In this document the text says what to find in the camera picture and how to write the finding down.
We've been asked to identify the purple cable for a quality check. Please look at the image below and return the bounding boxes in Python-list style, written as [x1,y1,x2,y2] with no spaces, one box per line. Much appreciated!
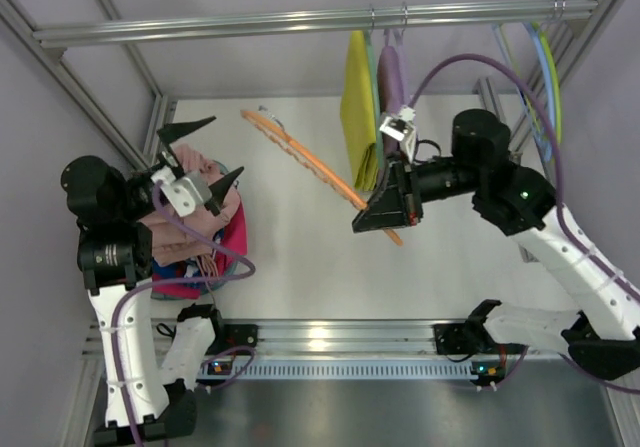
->
[113,181,257,447]
[409,54,640,396]

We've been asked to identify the grey slotted cable duct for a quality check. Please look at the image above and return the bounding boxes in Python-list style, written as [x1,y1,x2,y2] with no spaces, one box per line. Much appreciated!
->
[194,361,506,381]

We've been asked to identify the magenta garment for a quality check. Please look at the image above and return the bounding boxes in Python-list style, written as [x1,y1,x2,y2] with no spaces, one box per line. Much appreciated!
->
[151,203,248,301]

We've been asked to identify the left frame post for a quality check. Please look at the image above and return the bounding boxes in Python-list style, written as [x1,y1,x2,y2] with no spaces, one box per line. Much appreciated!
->
[1,0,159,171]

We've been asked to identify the purple trousers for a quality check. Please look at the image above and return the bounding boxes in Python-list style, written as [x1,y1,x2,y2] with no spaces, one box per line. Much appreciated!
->
[377,44,411,114]

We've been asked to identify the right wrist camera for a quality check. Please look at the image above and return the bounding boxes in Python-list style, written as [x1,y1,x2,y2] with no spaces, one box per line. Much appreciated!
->
[379,106,417,163]

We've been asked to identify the aluminium hanging rail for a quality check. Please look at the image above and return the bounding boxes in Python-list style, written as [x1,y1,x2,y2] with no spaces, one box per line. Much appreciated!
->
[33,0,598,48]

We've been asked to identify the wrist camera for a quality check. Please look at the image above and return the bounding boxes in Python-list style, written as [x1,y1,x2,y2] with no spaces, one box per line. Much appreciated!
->
[151,167,212,217]
[379,106,417,163]

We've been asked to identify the right frame post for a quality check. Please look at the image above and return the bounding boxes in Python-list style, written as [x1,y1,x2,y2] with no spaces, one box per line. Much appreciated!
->
[499,0,640,168]

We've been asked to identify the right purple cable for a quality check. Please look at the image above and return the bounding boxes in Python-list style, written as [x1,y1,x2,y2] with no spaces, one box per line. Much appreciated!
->
[409,54,640,396]

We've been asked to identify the purple hanger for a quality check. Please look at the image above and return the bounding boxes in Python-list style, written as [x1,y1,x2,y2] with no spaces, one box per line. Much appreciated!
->
[377,5,410,113]

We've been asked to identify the pink trousers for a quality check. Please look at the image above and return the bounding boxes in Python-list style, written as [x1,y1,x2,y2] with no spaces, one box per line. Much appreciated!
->
[141,144,241,275]

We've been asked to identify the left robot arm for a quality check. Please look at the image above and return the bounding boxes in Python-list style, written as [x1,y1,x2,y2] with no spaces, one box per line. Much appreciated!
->
[60,118,247,446]

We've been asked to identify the teal laundry basket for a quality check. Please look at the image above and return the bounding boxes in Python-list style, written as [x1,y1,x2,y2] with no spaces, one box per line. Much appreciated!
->
[149,159,246,300]

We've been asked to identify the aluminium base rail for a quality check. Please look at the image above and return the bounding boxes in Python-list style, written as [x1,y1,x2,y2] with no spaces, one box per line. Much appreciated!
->
[82,316,571,363]

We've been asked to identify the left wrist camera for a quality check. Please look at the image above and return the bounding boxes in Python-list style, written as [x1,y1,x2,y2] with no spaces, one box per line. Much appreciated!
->
[151,167,212,217]

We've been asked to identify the yellow trousers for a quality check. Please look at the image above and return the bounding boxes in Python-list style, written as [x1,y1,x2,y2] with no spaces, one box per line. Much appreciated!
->
[340,31,378,192]

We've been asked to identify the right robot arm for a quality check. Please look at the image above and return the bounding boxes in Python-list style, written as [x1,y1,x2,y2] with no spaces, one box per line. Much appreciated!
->
[352,106,639,381]

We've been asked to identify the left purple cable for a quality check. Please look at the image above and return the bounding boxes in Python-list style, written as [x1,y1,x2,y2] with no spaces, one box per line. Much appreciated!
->
[113,181,257,447]

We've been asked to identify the light blue empty hanger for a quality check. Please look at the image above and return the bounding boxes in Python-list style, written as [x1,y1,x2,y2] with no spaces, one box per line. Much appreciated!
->
[492,22,563,164]

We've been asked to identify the frame post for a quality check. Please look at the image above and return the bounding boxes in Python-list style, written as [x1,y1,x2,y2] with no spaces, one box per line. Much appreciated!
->
[1,0,159,171]
[499,0,640,168]

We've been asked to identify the blue patterned garment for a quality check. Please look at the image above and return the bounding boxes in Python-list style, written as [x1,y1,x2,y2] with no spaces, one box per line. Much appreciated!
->
[152,259,203,289]

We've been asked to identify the orange hanger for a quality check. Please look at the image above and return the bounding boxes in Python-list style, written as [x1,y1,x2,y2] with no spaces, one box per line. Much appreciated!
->
[239,106,404,247]

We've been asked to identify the lime green empty hanger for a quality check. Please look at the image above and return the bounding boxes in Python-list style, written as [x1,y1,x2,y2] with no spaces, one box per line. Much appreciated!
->
[497,0,564,143]

